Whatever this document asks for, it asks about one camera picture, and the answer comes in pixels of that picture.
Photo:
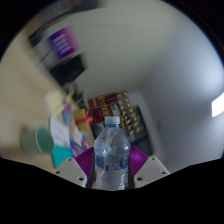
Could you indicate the white booklet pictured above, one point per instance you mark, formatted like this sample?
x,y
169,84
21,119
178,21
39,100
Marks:
x,y
60,131

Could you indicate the yellow gift box red ribbon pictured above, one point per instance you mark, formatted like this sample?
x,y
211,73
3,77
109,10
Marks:
x,y
81,120

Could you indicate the clear plastic water bottle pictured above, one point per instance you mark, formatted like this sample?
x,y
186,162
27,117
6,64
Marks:
x,y
111,156

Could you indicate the pale green cup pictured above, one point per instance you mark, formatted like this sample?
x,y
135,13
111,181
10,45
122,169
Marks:
x,y
40,140

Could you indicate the purple sign board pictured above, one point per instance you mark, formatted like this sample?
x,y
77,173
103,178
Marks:
x,y
62,42

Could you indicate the wooden shelf unit with trophies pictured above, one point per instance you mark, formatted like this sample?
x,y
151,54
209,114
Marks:
x,y
115,110

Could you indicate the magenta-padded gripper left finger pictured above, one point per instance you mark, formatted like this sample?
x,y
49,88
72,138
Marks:
x,y
70,170

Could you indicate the long ceiling light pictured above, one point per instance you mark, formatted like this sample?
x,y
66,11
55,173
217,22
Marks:
x,y
218,108

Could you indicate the teal book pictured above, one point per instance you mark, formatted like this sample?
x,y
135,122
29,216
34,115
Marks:
x,y
61,155

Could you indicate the dark glass door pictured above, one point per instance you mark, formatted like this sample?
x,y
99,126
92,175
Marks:
x,y
144,141

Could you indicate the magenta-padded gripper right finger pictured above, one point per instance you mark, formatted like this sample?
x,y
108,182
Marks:
x,y
151,169

